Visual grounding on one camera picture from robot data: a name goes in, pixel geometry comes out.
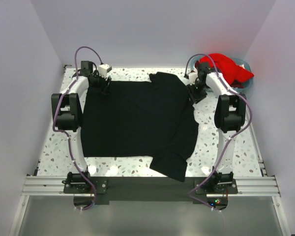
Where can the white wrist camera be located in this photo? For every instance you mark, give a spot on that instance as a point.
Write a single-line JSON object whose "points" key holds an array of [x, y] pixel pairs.
{"points": [[103, 70], [192, 77]]}

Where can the teal plastic laundry basket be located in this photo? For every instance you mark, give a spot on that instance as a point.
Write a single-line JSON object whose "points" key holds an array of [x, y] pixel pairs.
{"points": [[239, 86]]}

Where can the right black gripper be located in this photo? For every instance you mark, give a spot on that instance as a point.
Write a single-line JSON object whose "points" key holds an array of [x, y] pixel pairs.
{"points": [[196, 98]]}

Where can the black t shirt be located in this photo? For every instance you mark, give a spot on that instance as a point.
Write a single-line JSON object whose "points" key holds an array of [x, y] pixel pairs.
{"points": [[153, 118]]}

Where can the red t shirt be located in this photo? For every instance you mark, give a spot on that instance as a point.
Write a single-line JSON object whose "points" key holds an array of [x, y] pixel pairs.
{"points": [[226, 70]]}

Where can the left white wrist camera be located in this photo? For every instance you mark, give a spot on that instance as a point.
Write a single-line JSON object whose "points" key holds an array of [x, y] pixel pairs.
{"points": [[103, 70]]}

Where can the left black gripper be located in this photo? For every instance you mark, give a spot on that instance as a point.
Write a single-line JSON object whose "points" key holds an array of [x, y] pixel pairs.
{"points": [[104, 89]]}

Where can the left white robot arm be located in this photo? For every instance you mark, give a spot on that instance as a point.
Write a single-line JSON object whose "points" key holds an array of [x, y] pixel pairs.
{"points": [[67, 116]]}

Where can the aluminium extrusion rail frame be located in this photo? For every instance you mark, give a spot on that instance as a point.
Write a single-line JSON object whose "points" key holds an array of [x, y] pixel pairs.
{"points": [[256, 210]]}

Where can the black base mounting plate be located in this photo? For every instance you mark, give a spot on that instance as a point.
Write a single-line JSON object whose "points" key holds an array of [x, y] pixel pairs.
{"points": [[103, 190]]}

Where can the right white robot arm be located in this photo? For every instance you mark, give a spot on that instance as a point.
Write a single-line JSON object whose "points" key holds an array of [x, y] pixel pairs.
{"points": [[229, 118]]}

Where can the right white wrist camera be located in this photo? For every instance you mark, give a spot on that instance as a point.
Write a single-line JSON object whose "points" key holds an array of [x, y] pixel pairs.
{"points": [[192, 77]]}

